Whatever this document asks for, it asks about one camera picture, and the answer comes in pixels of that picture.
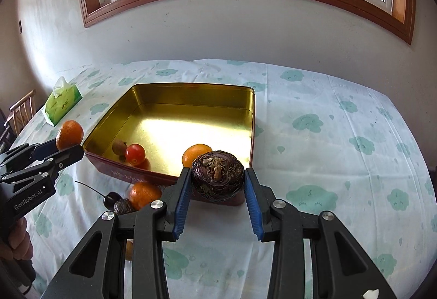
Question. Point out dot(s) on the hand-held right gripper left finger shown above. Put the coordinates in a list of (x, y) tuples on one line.
[(181, 203)]

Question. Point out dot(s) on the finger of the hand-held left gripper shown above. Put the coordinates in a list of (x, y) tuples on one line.
[(70, 155), (47, 147)]

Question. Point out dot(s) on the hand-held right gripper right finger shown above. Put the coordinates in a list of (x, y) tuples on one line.
[(252, 203)]

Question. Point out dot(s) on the small mandarin orange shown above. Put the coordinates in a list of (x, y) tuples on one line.
[(70, 133), (141, 195)]

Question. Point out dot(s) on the dark water chestnut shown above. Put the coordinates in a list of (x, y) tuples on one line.
[(218, 176), (123, 207)]

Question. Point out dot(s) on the brown longan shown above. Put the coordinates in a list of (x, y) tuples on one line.
[(118, 147), (129, 249)]

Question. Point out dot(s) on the large mandarin orange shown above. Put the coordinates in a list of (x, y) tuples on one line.
[(194, 155)]

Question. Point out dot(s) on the red cherry tomato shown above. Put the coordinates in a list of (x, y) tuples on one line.
[(135, 154)]

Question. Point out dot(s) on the red and gold tin box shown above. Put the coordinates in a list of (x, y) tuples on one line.
[(177, 125)]

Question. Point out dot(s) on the person's left hand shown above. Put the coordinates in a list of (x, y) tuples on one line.
[(18, 242)]

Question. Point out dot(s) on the light wooden chair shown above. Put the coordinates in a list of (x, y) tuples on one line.
[(22, 108)]

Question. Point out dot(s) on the green tissue pack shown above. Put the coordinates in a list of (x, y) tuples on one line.
[(63, 102)]

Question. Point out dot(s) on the dark cherry with stem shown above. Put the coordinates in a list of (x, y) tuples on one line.
[(112, 200)]

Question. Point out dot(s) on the cloud print tablecloth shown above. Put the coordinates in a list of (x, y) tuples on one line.
[(324, 155)]

